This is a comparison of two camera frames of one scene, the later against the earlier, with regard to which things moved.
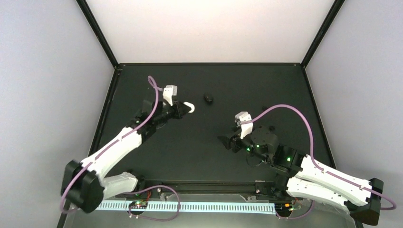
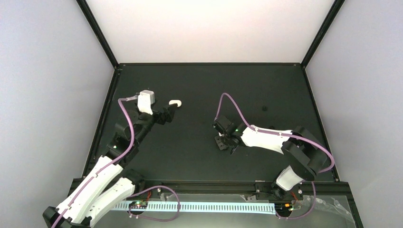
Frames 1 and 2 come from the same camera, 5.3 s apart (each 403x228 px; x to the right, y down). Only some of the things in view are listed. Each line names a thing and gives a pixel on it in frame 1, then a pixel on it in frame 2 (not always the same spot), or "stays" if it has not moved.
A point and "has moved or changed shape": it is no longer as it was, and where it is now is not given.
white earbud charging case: [192, 107] has moved or changed shape
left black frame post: [100, 34] stays
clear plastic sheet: [321, 215] stays
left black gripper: [178, 113] to [167, 115]
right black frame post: [327, 23] stays
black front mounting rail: [184, 187] stays
